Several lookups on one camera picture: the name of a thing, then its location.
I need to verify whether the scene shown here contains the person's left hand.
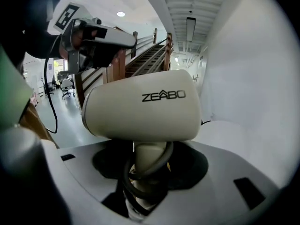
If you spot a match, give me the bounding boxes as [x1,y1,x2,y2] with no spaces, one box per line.
[70,29,83,48]

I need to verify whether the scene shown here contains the black long ceiling lamp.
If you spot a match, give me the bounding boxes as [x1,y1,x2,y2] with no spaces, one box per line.
[186,17,196,42]

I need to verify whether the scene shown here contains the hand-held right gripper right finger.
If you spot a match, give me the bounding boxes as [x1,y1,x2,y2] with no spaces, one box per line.
[150,140,281,225]

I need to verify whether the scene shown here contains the dark wooden staircase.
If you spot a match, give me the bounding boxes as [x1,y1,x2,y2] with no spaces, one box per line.
[74,26,174,111]

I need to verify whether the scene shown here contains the cream hair dryer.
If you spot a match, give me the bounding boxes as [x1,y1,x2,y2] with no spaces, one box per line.
[81,69,203,220]

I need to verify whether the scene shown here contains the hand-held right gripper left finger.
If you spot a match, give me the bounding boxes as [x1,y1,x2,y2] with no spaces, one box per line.
[39,139,135,225]

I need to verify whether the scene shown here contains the person's left forearm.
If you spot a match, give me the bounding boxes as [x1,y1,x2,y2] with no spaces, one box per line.
[23,28,69,60]

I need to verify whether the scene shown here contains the person's tan trouser legs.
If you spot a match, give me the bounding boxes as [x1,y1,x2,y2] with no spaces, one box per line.
[18,98,60,149]

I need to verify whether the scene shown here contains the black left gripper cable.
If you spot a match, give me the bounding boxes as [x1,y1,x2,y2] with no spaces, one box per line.
[43,34,62,134]

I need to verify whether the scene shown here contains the person's black jacket torso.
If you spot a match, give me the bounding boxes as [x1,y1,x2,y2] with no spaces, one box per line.
[0,0,70,63]

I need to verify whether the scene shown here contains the grey office chair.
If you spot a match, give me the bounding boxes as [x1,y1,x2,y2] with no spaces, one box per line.
[60,77,76,100]

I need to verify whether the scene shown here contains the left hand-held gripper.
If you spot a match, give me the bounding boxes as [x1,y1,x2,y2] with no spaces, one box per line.
[48,1,138,74]

